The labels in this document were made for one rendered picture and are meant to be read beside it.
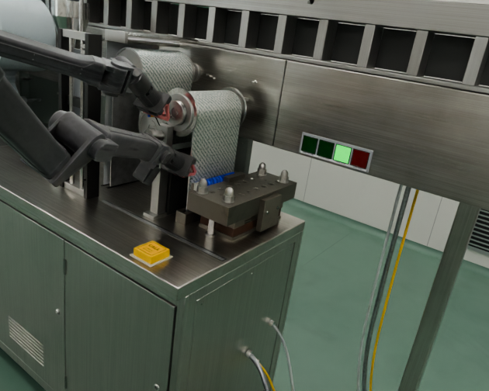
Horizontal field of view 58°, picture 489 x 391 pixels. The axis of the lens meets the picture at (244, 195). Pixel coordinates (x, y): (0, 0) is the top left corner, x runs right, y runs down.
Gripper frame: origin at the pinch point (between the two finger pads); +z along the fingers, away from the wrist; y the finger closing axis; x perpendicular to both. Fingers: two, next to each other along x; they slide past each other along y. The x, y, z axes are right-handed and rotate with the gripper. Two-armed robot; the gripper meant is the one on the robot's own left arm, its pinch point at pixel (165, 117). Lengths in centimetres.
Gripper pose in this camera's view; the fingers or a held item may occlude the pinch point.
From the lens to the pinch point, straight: 137.5
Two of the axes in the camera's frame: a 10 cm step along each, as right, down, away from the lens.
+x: 4.8, -8.5, 2.4
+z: 2.9, 4.1, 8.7
